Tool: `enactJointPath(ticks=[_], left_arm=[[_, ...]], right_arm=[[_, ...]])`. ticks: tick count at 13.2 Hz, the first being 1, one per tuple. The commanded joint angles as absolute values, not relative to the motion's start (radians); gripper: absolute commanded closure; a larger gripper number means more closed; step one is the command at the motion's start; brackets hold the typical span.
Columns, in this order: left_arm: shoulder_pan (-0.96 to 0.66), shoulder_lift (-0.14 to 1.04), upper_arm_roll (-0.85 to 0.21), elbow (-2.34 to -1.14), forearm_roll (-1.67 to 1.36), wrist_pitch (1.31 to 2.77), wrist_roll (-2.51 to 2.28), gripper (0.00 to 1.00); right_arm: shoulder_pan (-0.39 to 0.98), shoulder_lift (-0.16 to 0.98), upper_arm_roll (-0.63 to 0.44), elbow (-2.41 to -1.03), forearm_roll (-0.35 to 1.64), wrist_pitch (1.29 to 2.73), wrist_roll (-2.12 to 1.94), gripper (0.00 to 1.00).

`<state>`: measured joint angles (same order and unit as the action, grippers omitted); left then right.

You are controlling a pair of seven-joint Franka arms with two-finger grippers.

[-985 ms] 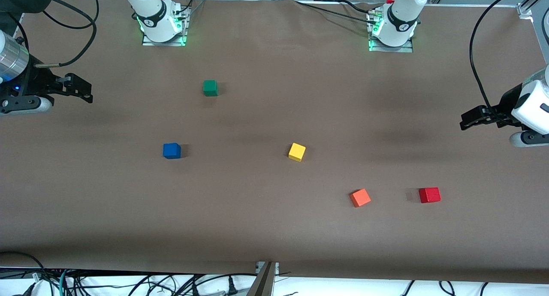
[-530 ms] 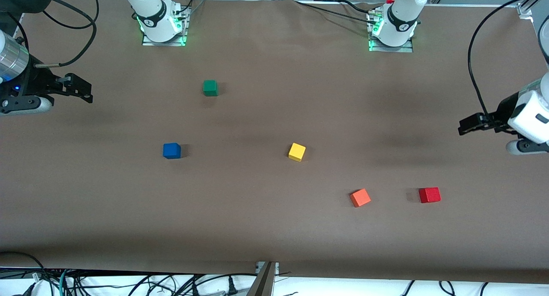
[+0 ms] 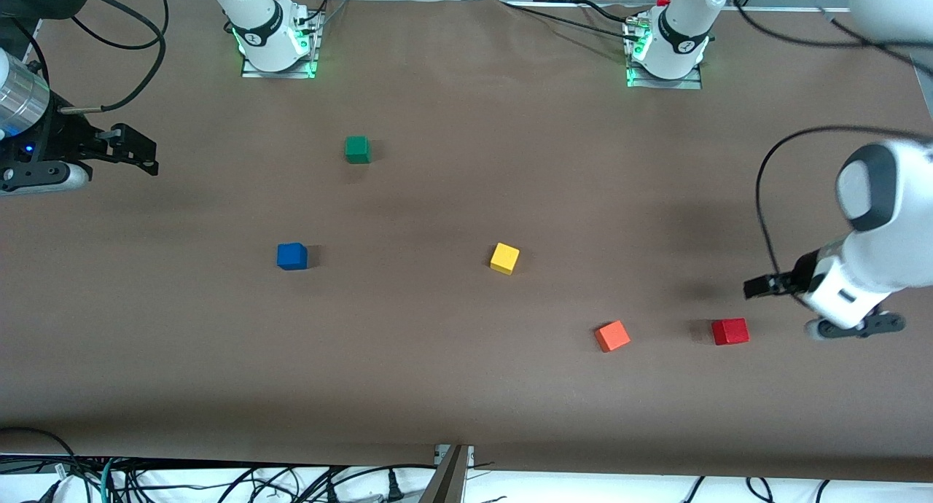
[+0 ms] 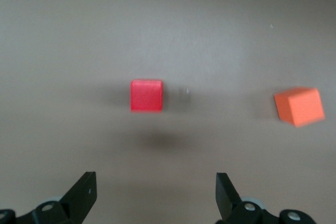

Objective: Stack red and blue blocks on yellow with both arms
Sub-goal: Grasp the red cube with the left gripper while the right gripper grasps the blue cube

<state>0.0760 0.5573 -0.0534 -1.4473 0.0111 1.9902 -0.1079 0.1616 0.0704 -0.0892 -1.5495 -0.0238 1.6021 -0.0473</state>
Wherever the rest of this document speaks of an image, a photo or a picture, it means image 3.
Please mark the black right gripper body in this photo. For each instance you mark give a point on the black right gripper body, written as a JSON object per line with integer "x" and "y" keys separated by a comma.
{"x": 64, "y": 140}

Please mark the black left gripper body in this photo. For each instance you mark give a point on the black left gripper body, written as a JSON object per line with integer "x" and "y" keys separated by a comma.
{"x": 799, "y": 275}

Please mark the red wooden block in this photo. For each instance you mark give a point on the red wooden block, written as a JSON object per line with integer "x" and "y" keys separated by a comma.
{"x": 729, "y": 332}

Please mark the blue wooden block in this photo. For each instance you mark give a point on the blue wooden block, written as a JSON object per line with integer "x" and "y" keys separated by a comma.
{"x": 291, "y": 256}

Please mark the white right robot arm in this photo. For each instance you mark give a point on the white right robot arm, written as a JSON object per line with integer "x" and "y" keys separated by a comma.
{"x": 255, "y": 14}

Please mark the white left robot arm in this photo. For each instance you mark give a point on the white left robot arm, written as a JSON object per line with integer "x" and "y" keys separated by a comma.
{"x": 889, "y": 248}

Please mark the orange wooden block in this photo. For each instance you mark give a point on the orange wooden block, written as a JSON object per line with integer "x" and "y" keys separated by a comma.
{"x": 612, "y": 336}

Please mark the green wooden block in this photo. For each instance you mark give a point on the green wooden block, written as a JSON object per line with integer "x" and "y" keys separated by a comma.
{"x": 357, "y": 150}

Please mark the yellow wooden block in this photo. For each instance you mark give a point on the yellow wooden block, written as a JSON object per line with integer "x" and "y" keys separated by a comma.
{"x": 504, "y": 258}

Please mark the brown table cover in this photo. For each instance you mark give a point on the brown table cover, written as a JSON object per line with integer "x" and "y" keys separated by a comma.
{"x": 437, "y": 379}

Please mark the dark metal strut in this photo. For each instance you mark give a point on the dark metal strut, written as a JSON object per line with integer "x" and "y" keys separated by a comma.
{"x": 448, "y": 486}

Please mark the black power plug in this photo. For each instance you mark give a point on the black power plug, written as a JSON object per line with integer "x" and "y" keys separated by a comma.
{"x": 394, "y": 486}

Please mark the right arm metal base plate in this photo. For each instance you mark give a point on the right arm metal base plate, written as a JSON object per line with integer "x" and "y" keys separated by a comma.
{"x": 251, "y": 71}

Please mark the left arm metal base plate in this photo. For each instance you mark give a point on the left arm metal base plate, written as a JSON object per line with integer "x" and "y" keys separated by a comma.
{"x": 689, "y": 84}

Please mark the silver metal bracket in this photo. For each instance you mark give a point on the silver metal bracket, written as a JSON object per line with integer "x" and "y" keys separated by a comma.
{"x": 440, "y": 455}

